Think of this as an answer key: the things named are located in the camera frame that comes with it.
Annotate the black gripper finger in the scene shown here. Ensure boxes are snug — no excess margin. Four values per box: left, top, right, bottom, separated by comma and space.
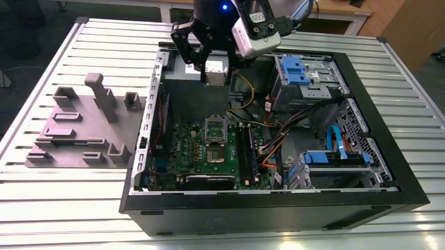
221, 35, 257, 85
169, 21, 213, 82

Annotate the metal socket cover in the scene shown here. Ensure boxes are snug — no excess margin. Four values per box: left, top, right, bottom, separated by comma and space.
202, 116, 229, 145

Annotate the CPU socket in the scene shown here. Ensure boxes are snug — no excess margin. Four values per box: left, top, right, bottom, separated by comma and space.
204, 145, 227, 164

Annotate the blue disk carrier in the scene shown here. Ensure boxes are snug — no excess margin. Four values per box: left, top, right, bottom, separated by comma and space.
287, 72, 312, 86
281, 56, 305, 76

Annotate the grey power supply unit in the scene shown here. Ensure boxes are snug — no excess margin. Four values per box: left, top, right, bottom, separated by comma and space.
161, 54, 232, 123

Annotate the grey metal drive cage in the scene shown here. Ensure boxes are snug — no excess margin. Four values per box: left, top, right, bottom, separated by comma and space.
287, 151, 384, 190
269, 54, 349, 113

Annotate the black RAM slot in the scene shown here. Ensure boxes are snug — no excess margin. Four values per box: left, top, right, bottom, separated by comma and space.
235, 123, 248, 184

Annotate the green motherboard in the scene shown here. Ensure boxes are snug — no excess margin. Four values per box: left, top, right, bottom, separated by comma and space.
141, 122, 275, 192

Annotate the grey parts rack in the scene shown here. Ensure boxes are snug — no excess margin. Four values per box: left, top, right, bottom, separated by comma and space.
23, 72, 148, 169

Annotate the hard disk in blue carrier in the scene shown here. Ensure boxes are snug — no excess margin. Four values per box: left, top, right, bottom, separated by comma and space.
300, 152, 371, 169

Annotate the black graphics card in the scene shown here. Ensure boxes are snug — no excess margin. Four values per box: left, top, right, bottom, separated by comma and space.
174, 173, 235, 191

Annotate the wooden cabinet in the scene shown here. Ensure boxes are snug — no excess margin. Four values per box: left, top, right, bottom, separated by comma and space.
356, 0, 445, 75

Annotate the RAM stick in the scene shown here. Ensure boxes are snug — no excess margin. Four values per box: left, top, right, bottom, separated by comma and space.
51, 140, 89, 146

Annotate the black PC case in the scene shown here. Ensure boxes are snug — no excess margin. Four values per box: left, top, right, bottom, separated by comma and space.
117, 41, 431, 236

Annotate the yellow wire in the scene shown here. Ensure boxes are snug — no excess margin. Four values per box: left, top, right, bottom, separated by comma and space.
227, 72, 256, 113

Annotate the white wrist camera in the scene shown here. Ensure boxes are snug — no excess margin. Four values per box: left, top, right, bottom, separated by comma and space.
231, 0, 281, 59

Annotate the black camera cable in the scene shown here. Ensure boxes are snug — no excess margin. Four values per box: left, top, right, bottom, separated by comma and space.
276, 15, 297, 38

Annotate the black cable bundle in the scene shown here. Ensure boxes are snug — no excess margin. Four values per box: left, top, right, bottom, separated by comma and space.
259, 100, 348, 154

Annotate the wooden desk white frame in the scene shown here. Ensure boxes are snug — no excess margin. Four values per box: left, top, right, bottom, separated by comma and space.
157, 0, 374, 36

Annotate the orange wire bundle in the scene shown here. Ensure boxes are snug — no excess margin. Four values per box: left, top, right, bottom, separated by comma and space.
259, 145, 280, 170

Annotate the blue flat wire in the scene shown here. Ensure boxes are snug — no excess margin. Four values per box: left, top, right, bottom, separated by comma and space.
281, 162, 297, 190

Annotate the blue SATA wire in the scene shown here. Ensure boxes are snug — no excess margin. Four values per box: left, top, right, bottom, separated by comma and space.
325, 125, 348, 160

